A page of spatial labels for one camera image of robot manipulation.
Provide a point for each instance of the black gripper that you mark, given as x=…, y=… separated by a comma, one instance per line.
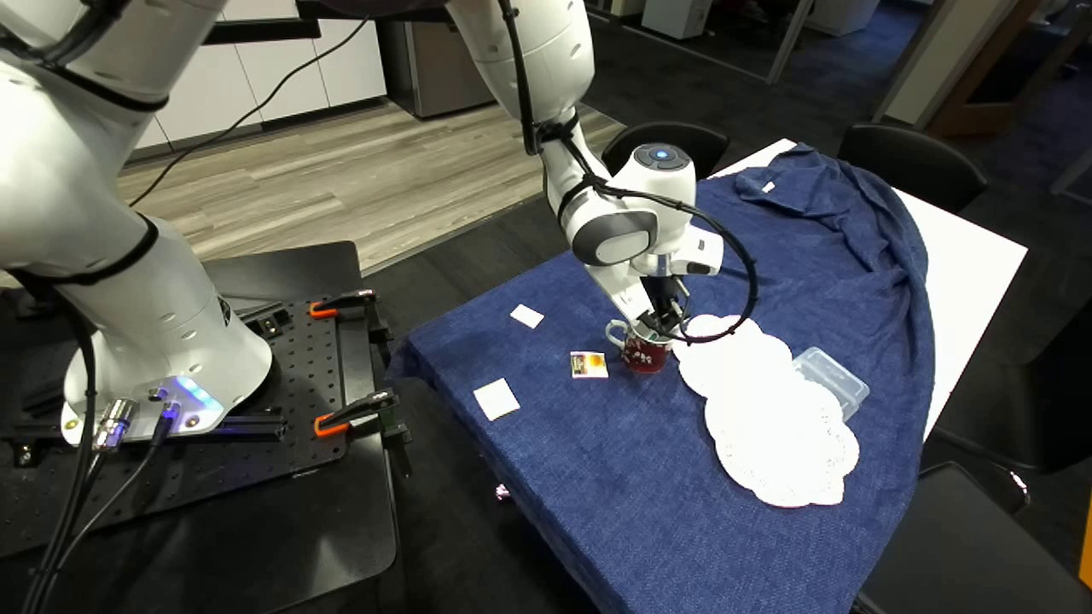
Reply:
x=663, y=288

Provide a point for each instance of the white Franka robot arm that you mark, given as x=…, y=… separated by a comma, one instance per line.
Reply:
x=114, y=171

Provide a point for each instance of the dark red patterned mug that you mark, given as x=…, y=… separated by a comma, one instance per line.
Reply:
x=646, y=359

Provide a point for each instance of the small yellow white card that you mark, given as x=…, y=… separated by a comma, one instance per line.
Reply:
x=589, y=363

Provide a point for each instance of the white paper lace doily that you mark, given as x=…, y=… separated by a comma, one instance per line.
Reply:
x=738, y=359
x=788, y=455

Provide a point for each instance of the small white paper slip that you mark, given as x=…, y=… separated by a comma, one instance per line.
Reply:
x=528, y=314

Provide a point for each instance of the blue denim table cloth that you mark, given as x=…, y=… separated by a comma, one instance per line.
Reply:
x=635, y=478

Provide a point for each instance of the clear plastic box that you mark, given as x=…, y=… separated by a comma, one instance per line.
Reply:
x=831, y=379

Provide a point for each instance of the large white paper square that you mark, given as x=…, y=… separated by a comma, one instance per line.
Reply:
x=495, y=402

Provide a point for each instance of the black office chair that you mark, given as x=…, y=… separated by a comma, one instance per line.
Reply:
x=1059, y=398
x=666, y=141
x=917, y=160

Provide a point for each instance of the orange black bar clamp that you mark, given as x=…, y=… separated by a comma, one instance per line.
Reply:
x=341, y=310
x=353, y=418

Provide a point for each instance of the grey metal cabinet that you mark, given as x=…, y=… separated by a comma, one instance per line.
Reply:
x=439, y=71

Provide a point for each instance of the white low cabinet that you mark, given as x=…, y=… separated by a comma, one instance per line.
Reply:
x=227, y=80

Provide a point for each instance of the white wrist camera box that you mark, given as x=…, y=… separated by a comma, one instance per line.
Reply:
x=705, y=253

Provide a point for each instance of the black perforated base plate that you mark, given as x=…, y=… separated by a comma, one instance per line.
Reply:
x=294, y=363

